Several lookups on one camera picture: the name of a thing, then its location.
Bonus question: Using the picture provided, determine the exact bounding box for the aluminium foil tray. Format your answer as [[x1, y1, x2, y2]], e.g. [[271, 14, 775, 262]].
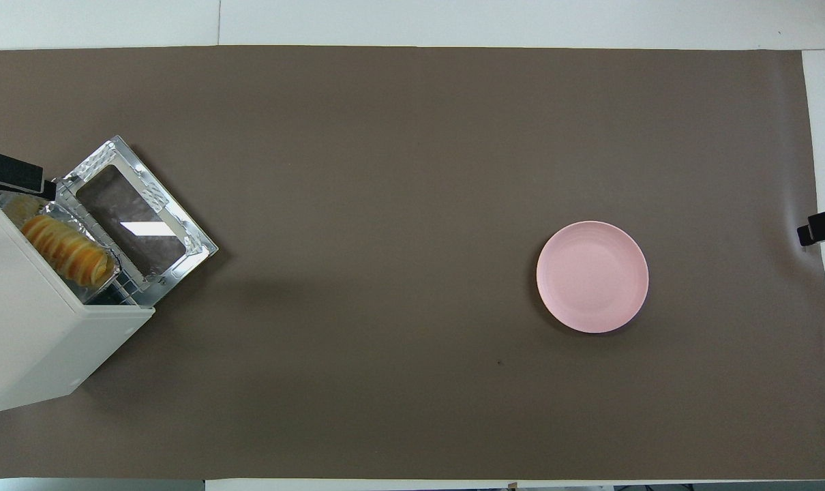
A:
[[0, 192, 124, 305]]

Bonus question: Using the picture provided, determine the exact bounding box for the sliced yellow bread loaf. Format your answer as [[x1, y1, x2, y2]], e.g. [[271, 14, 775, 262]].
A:
[[20, 214, 110, 288]]

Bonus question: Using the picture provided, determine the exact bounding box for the cream toaster oven body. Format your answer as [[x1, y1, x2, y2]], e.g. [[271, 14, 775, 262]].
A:
[[0, 194, 155, 417]]

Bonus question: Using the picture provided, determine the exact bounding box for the glass oven door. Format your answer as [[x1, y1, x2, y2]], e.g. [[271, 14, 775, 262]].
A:
[[55, 135, 219, 306]]

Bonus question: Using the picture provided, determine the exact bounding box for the pink round plate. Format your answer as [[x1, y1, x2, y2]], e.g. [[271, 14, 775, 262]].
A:
[[537, 220, 649, 333]]

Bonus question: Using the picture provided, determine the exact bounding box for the brown paper table mat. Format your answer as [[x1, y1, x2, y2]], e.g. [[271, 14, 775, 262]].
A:
[[0, 46, 825, 480]]

